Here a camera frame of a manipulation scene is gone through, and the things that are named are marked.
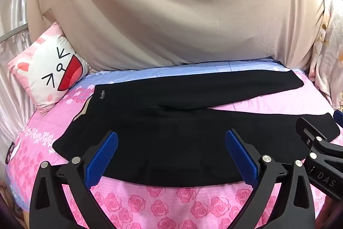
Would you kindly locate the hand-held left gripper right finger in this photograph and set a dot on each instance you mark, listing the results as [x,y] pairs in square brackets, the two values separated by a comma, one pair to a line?
[241,156]

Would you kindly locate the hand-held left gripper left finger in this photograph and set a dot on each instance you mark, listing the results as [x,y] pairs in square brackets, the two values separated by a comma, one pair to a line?
[103,156]

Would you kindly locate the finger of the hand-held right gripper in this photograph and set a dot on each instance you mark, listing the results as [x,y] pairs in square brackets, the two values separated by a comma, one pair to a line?
[319,140]
[339,116]

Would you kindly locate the black pants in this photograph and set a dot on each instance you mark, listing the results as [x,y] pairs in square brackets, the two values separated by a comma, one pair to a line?
[174,124]

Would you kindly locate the cream floral blanket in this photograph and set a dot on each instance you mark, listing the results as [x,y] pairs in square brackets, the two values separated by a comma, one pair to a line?
[328,52]

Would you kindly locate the pink floral bed sheet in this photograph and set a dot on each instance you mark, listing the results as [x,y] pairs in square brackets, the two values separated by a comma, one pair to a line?
[171,204]

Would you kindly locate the small dark object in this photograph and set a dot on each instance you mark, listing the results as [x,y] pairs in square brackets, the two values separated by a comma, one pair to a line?
[9,153]

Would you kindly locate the cat face pillow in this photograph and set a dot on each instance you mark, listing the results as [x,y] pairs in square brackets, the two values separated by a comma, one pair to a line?
[51,68]

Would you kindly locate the beige hanging cloth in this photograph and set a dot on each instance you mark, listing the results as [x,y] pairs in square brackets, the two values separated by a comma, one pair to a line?
[166,9]

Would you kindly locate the white satin curtain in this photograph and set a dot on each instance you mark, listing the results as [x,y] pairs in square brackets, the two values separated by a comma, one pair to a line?
[12,17]

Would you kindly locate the metal rail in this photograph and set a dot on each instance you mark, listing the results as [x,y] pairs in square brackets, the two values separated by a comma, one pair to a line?
[13,32]

